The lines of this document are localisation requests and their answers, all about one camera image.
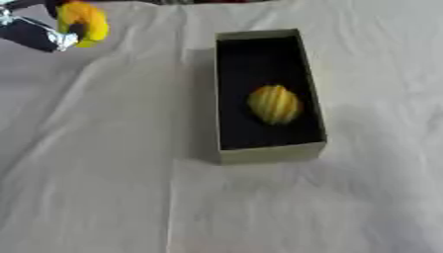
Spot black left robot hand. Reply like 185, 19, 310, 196
43, 0, 90, 39

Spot tan cardboard box black inside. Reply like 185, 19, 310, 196
211, 28, 329, 166

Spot yellow ribbed toy fruit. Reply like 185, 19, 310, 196
245, 84, 305, 127

